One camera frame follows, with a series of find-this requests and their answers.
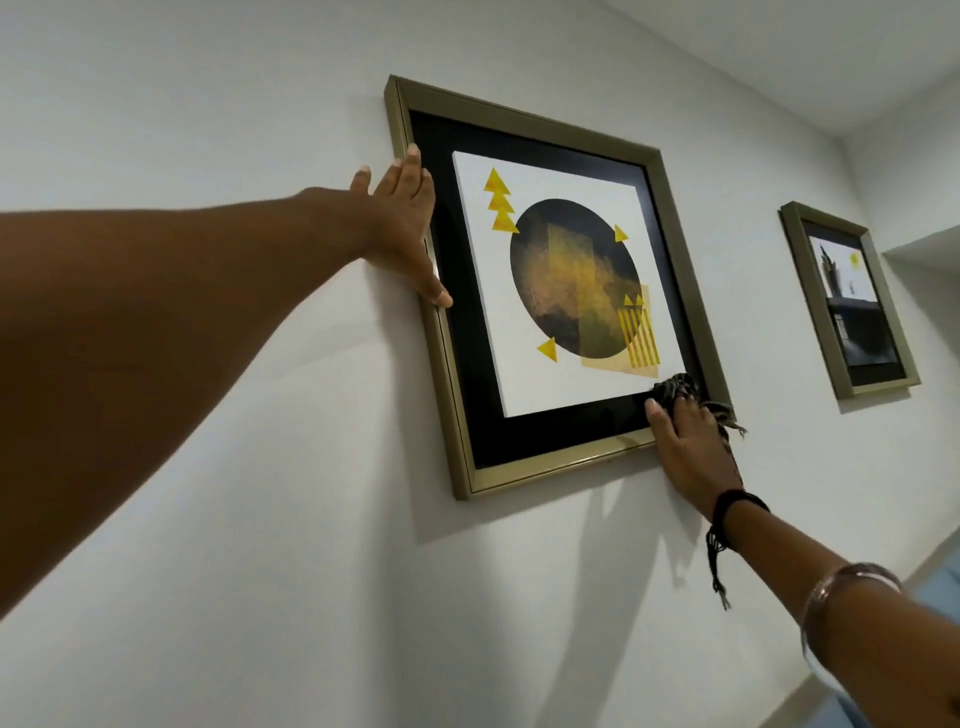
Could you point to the person's left little finger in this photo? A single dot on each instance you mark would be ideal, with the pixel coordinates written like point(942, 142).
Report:
point(361, 180)

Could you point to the silver bangle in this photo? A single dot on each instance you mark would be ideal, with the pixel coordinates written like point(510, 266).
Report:
point(821, 592)

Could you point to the large gold framed circle picture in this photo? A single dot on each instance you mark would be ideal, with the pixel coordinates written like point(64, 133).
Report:
point(570, 300)

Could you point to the person's right hand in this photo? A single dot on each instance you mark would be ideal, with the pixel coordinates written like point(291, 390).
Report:
point(694, 457)

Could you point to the person's left hand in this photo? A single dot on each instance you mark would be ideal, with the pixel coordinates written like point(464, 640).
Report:
point(390, 225)

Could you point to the dark patterned cleaning cloth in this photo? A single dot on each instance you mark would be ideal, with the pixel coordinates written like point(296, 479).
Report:
point(679, 388)

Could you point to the person's right forearm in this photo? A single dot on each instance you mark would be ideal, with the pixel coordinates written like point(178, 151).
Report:
point(847, 622)

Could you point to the small gold framed picture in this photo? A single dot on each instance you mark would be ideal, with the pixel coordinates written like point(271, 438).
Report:
point(851, 300)

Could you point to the black thread wristband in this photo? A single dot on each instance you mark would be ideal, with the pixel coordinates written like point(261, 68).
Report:
point(720, 517)

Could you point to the person's left middle finger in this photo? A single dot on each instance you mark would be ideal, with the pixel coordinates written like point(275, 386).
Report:
point(409, 169)

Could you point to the person's left thumb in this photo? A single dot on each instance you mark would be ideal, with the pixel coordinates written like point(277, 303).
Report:
point(435, 289)

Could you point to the person's right thumb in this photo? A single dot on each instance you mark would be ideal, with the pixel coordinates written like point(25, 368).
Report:
point(656, 420)

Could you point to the person's left forearm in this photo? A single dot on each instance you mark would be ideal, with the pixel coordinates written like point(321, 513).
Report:
point(150, 337)

